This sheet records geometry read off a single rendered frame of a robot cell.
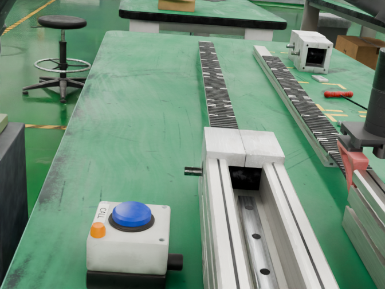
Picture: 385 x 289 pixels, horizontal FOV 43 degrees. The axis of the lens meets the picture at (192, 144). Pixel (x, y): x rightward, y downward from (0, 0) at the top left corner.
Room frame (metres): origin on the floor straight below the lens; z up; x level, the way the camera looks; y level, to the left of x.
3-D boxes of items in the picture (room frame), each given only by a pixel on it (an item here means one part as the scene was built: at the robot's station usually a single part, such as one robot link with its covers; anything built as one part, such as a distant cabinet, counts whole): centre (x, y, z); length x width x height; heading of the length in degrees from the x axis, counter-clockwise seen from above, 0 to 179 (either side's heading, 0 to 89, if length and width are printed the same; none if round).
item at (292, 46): (1.69, -0.34, 0.83); 0.11 x 0.10 x 0.10; 96
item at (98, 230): (0.41, 0.08, 0.85); 0.01 x 0.01 x 0.01
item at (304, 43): (1.57, -0.34, 0.83); 0.11 x 0.10 x 0.10; 90
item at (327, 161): (1.26, -0.22, 0.79); 0.96 x 0.04 x 0.03; 3
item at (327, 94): (1.18, -0.39, 0.79); 0.16 x 0.08 x 0.02; 18
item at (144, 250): (0.45, 0.05, 0.81); 0.10 x 0.08 x 0.06; 93
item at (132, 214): (0.45, 0.06, 0.84); 0.04 x 0.04 x 0.02
